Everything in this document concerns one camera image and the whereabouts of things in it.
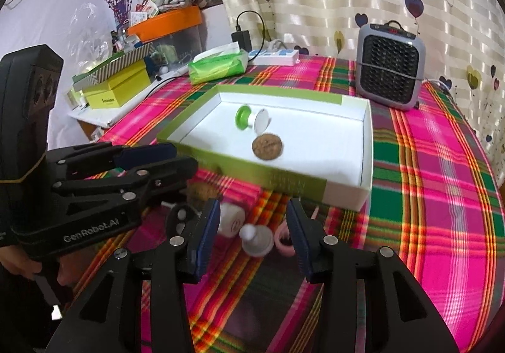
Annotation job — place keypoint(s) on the green tissue pack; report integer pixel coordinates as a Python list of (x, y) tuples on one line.
[(217, 69)]

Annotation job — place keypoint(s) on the green and white cardboard box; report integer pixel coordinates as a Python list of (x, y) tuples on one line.
[(315, 140)]

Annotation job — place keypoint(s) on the black power adapter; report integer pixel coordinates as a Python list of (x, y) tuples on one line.
[(241, 40)]

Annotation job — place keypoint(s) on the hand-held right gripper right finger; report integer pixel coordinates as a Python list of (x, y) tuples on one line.
[(299, 238)]

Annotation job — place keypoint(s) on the person's left hand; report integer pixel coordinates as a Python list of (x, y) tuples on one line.
[(17, 265)]

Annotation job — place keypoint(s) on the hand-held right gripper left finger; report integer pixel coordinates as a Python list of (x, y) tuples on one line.
[(206, 238)]

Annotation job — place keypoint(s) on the small white ball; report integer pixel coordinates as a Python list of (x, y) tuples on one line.
[(163, 70)]

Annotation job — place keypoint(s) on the brown walnut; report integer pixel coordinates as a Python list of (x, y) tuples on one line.
[(267, 146), (201, 193)]

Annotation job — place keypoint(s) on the clear bin with orange lid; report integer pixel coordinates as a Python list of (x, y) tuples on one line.
[(165, 21)]

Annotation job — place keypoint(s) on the white round cap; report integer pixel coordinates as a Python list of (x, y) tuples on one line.
[(260, 244)]

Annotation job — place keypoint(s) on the white cylinder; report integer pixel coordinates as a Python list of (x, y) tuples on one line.
[(232, 219)]

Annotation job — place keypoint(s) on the green and white spool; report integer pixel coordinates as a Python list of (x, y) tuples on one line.
[(241, 116)]

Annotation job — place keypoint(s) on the pink plaid tablecloth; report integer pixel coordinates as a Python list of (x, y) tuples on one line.
[(434, 179)]

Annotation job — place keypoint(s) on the clear plastic bag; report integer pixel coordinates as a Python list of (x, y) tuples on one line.
[(90, 41)]

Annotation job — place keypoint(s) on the yellow-green cardboard box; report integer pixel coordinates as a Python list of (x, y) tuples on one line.
[(118, 88)]

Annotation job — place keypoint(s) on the grey space heater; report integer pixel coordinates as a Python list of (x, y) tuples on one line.
[(390, 61)]

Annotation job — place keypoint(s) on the white power strip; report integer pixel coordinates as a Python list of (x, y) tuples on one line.
[(276, 57)]

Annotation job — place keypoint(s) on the colourful small packets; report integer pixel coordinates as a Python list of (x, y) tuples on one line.
[(144, 8)]

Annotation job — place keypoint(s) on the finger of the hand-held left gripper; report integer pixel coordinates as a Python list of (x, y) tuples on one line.
[(158, 179), (146, 154)]

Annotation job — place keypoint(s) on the pink clip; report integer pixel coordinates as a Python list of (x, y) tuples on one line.
[(281, 241)]

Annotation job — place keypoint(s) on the striped cardboard box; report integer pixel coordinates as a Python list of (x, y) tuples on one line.
[(118, 61)]

